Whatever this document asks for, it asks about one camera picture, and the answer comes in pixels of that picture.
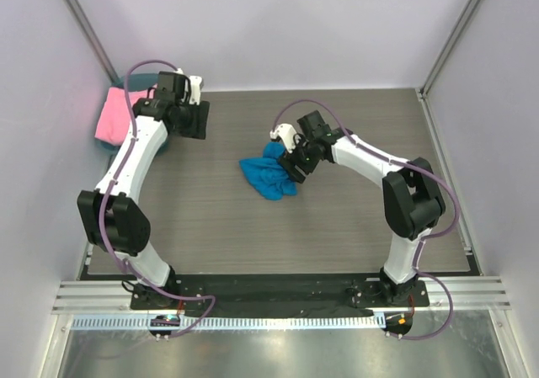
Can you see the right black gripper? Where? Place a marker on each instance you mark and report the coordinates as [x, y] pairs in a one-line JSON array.
[[292, 166]]

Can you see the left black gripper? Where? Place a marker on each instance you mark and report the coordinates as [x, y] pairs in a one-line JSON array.
[[199, 119]]

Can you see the blue t shirt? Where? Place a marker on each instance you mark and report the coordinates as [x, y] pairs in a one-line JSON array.
[[266, 175]]

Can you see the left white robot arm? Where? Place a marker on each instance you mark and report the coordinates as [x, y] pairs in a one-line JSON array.
[[111, 216]]

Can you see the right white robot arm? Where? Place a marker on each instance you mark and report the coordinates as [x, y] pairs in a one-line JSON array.
[[412, 202]]

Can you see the pink folded t shirt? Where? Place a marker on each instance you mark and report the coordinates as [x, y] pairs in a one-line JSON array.
[[114, 120]]

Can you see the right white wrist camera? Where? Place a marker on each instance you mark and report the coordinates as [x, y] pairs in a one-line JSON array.
[[287, 135]]

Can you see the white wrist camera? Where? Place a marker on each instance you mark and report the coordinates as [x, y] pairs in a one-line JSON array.
[[287, 135], [192, 88]]

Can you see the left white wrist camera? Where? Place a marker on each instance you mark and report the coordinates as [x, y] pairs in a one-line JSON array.
[[192, 88]]

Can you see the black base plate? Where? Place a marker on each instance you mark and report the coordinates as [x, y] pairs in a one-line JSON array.
[[277, 295]]

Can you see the aluminium frame rail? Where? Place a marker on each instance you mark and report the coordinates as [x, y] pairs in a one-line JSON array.
[[107, 297]]

